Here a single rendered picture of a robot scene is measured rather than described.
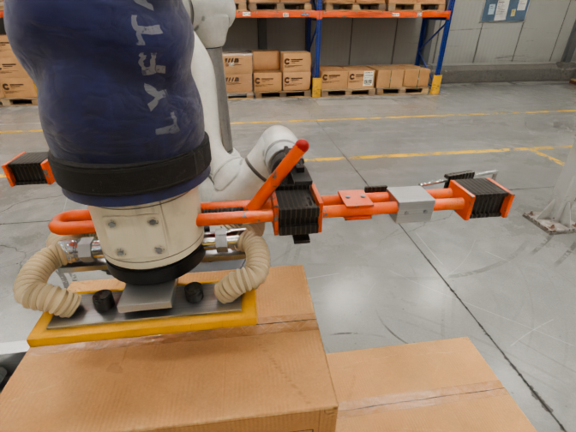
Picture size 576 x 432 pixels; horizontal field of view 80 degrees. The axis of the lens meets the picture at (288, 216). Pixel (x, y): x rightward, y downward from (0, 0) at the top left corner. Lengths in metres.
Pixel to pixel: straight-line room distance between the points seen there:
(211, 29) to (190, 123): 0.76
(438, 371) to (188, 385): 0.84
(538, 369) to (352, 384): 1.26
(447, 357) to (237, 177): 0.91
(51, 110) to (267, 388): 0.55
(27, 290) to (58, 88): 0.31
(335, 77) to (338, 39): 1.49
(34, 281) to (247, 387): 0.39
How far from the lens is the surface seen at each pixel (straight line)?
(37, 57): 0.51
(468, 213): 0.70
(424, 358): 1.32
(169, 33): 0.48
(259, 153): 0.87
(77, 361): 0.84
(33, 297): 0.64
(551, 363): 2.33
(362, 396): 1.19
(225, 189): 0.91
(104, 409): 0.75
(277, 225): 0.58
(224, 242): 0.63
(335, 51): 9.26
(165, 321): 0.59
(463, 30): 10.53
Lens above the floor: 1.53
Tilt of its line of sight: 30 degrees down
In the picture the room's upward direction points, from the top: straight up
